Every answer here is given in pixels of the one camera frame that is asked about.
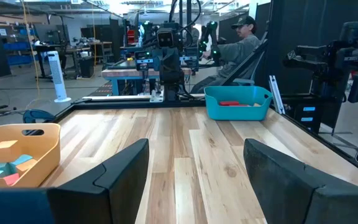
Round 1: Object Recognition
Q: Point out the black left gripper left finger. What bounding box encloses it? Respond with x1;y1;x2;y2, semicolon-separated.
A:
47;139;150;224

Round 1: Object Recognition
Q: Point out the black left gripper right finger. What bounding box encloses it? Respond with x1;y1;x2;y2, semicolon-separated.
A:
243;139;358;224

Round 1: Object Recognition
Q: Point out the yellow plastic bin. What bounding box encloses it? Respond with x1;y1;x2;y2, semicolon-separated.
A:
0;123;62;189

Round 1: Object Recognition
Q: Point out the yellow wooden cube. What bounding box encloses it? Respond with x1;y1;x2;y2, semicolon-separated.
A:
0;139;19;163
15;159;39;175

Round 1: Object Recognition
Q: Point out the red-orange wooden cube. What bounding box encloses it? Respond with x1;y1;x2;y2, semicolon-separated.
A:
1;172;21;187

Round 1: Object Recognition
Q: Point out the silver mounting plate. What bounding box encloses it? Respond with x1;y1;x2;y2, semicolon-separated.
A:
149;90;165;103

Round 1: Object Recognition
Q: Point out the workbench with blue-grey legs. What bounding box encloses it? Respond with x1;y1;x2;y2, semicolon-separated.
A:
101;67;193;96

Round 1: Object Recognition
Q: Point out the person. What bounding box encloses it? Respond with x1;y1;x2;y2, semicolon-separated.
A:
190;14;262;95

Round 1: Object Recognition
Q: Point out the black box with blue labels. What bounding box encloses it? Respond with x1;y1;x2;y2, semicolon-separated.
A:
286;95;324;133

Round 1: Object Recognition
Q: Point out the teal plastic bin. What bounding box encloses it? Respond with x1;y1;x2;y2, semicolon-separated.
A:
203;85;274;122

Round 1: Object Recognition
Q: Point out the cluttered desk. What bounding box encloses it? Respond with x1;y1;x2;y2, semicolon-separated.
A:
32;37;106;79

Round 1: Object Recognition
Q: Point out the silver aluminium strip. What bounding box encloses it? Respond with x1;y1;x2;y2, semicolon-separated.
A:
268;75;287;115

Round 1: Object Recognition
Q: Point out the dark blue round object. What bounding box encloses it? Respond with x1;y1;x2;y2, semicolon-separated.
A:
22;108;57;124

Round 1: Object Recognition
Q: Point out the white tower fan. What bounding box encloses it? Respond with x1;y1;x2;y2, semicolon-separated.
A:
46;50;72;104

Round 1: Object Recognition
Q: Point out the black partition panel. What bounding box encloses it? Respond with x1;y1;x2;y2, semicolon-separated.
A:
265;0;358;96

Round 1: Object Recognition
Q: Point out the black robot station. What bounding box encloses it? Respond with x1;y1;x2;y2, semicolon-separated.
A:
283;21;358;104

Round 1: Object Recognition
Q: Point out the shelf with blue bins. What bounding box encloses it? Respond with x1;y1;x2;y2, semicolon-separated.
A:
0;24;39;67

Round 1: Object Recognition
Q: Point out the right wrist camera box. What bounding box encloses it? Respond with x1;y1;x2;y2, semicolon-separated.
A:
156;28;176;49

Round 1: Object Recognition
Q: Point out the yellow hanging cable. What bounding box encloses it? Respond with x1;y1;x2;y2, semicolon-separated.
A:
21;0;42;98

